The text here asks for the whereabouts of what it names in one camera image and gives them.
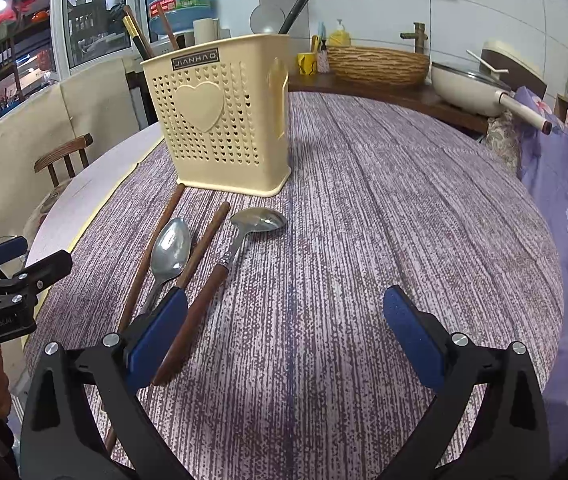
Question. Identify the floral patterned cup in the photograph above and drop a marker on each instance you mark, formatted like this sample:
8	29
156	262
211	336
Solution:
323	62

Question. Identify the brown wooden chopstick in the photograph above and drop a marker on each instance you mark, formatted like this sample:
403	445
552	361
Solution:
208	235
166	27
156	240

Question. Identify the grey round utensil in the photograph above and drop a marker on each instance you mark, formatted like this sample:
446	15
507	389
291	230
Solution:
266	20

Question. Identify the yellow dish soap bottle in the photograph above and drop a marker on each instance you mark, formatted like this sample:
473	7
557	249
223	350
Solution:
340	37

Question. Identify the cream frying pan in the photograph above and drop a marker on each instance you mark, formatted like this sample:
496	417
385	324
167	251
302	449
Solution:
459	92

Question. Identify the cream rice cooker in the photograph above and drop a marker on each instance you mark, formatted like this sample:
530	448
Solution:
514	62

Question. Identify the wooden chair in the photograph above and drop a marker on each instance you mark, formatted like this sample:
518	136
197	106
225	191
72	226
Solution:
63	152

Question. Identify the brass faucet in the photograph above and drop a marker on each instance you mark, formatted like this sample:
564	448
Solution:
419	35

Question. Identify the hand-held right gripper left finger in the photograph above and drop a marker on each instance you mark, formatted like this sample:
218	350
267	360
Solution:
161	332

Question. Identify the glass pan lid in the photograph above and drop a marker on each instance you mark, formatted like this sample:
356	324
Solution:
464	72

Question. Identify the woven basket sink basin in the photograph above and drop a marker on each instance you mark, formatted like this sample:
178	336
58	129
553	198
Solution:
379	66

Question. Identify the grey water dispenser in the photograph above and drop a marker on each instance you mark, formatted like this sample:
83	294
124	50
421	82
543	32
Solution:
138	100

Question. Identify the beige floral cloth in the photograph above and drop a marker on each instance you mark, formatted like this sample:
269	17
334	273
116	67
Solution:
501	140

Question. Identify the white window frame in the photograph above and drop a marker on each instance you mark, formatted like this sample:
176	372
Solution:
58	20

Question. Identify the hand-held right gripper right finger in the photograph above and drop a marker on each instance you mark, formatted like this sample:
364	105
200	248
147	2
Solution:
409	330

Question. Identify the yellow mug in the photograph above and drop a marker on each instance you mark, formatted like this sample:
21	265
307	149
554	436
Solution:
306	64

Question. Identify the cat print seat cushion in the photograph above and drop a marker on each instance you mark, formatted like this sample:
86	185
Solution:
48	207

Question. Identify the purple striped tablecloth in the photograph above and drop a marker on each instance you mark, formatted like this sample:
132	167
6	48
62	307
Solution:
364	210

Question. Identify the blue toothbrush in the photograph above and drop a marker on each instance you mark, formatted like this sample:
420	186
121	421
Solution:
320	35

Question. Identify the beige perforated utensil holder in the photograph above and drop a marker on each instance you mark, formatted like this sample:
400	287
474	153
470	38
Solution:
198	150

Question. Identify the black chopstick with gold band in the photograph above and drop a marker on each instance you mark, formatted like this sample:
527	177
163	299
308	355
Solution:
138	40

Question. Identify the purple floral cloth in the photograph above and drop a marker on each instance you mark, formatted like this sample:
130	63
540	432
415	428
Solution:
564	170

